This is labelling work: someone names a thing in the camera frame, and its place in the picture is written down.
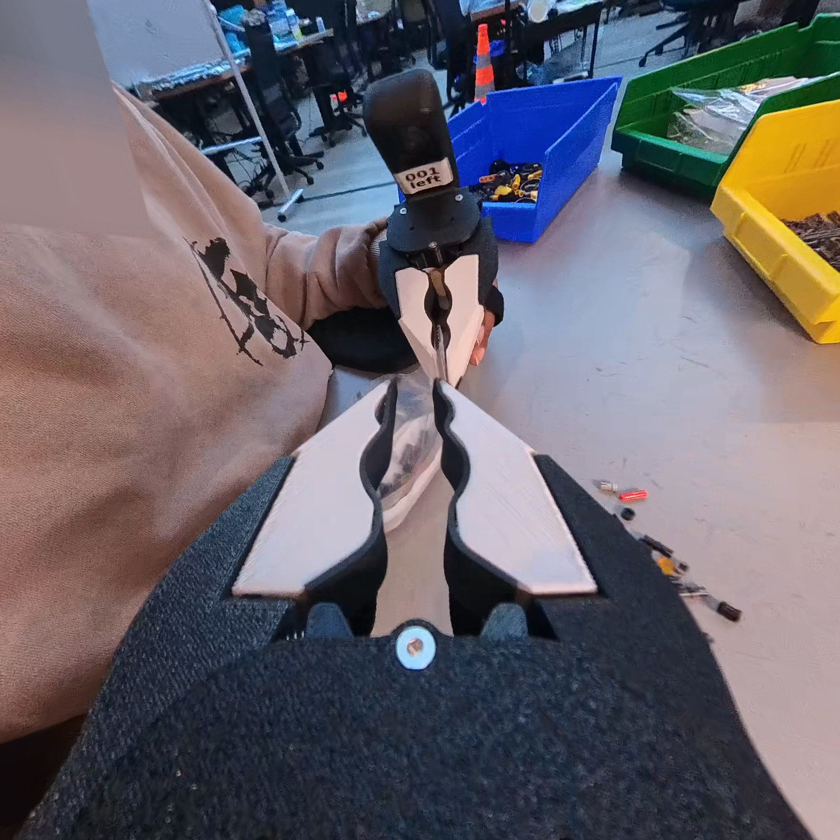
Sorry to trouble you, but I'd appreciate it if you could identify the person's left hand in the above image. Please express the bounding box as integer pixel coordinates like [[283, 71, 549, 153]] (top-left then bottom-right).
[[472, 310, 498, 368]]

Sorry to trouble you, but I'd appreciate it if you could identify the heap of dark mixed parts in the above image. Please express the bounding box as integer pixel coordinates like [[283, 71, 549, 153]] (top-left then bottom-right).
[[473, 161, 544, 204]]

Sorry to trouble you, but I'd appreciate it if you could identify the black armrest pad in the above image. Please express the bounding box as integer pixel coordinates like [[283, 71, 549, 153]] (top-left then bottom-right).
[[309, 309, 421, 375]]

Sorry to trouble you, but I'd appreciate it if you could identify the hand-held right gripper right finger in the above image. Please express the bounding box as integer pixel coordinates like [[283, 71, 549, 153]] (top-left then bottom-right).
[[434, 381, 599, 598]]

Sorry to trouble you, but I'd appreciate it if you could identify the person's beige printed sweatshirt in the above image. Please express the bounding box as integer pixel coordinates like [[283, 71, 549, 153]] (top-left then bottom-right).
[[0, 86, 336, 742]]

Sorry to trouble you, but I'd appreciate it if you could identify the whiteboard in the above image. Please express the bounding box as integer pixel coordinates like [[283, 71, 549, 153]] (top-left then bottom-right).
[[90, 0, 227, 90]]

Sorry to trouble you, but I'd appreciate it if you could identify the yellow storage bin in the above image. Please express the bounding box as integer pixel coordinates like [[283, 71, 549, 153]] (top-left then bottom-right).
[[710, 99, 840, 345]]

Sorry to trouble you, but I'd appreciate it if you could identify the blue storage bin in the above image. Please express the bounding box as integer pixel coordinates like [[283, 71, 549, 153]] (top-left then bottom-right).
[[398, 75, 623, 245]]

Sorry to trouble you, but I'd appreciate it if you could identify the heap of black connector pegs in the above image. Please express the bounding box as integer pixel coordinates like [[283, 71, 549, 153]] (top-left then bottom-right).
[[785, 210, 840, 273]]

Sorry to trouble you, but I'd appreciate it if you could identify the clear bag of parts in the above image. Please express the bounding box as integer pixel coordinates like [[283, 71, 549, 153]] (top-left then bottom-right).
[[667, 77, 815, 156]]

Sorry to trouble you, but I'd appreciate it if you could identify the orange traffic cone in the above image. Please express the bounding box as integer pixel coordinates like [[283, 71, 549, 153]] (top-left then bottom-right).
[[473, 23, 496, 103]]

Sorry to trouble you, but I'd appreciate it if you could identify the clear plastic bag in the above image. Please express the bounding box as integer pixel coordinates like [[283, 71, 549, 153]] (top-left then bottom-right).
[[374, 372, 447, 532]]

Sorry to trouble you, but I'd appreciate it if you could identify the white table leg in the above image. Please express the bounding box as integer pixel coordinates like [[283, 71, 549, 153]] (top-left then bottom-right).
[[197, 0, 305, 221]]

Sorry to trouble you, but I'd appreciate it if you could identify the person's left forearm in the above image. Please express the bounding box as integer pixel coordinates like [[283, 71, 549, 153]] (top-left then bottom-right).
[[263, 217, 395, 329]]

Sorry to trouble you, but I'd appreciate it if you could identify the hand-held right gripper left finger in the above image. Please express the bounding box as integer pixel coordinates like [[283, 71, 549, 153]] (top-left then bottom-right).
[[234, 381, 397, 602]]

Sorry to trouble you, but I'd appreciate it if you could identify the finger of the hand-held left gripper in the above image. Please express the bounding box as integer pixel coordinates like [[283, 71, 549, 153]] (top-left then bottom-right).
[[441, 255, 484, 387], [394, 263, 448, 384]]

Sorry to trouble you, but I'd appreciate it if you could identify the black office chair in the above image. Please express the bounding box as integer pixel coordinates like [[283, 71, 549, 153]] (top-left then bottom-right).
[[243, 20, 325, 198]]

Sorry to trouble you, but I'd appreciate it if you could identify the grey desk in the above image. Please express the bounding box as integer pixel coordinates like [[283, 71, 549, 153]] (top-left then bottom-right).
[[302, 132, 840, 840]]

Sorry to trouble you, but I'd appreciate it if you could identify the pile of mixed small plastic parts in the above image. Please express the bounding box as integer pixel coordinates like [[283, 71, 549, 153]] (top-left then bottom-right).
[[591, 477, 744, 624]]

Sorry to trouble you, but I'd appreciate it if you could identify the green storage bin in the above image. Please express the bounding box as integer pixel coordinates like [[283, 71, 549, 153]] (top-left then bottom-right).
[[611, 14, 840, 200]]

